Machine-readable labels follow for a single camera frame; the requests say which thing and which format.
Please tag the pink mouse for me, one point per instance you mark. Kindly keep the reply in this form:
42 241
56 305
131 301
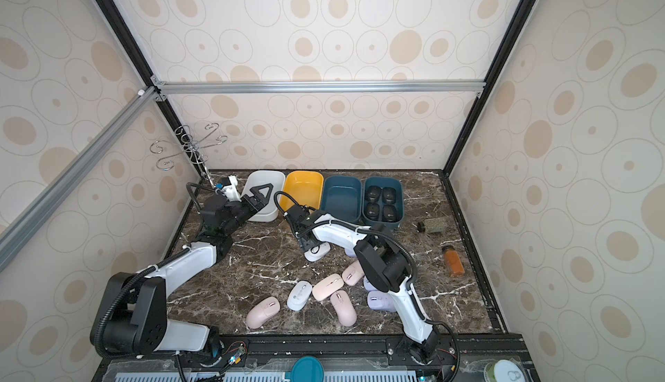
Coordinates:
353 274
327 286
262 312
343 307

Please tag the horizontal aluminium frame bar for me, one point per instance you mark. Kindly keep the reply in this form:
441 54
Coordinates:
327 87

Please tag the left teal storage box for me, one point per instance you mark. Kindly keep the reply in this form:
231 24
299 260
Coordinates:
342 197

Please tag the black mouse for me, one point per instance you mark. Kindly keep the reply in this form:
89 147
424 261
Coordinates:
372 211
373 194
390 214
389 196

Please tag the glass jar of green herbs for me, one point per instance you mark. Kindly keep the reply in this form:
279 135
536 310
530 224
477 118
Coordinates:
430 226

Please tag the teal storage box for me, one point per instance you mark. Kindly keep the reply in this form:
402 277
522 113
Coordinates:
385 182
342 197

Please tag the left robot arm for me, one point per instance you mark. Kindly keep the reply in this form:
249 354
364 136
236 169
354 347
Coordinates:
132 319

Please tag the white mouse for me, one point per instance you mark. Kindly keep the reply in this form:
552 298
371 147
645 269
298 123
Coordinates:
299 296
318 252

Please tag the metal wire hook stand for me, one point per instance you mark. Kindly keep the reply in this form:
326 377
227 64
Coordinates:
187 145

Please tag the purple mouse upper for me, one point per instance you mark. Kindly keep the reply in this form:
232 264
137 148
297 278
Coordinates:
349 251

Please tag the yellow storage box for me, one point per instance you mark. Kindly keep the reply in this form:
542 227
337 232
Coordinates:
305 187

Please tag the teal round lid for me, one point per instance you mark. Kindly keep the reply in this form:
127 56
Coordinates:
306 369

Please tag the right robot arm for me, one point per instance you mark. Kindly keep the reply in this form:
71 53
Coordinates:
388 266

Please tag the purple mouse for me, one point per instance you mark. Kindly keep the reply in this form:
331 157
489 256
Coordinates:
379 301
349 251
367 285

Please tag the right teal storage box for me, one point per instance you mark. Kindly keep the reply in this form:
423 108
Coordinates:
385 182

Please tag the pink mouse lower right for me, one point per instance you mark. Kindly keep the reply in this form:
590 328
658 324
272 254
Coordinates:
343 307

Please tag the left diagonal aluminium bar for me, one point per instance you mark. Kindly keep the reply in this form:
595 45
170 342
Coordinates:
32 219

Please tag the white storage box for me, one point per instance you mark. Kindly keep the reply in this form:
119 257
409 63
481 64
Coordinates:
259 179

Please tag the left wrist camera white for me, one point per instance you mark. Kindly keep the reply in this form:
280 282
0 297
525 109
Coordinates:
228 187

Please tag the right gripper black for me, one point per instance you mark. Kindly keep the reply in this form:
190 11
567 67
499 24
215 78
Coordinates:
296 217

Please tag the pink mouse upper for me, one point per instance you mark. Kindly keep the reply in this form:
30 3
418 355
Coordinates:
353 274

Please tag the pink mouse middle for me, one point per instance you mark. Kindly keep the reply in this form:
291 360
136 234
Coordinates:
327 286

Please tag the purple mouse middle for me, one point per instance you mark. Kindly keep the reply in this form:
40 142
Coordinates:
367 285

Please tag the orange spice jar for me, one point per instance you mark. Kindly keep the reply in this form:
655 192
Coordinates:
453 261

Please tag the purple mouse lower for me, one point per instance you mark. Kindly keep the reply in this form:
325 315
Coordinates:
379 301

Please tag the pink mouse lower left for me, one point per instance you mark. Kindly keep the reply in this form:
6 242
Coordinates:
262 312

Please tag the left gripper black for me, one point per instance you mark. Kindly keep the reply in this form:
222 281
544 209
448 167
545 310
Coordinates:
260 197

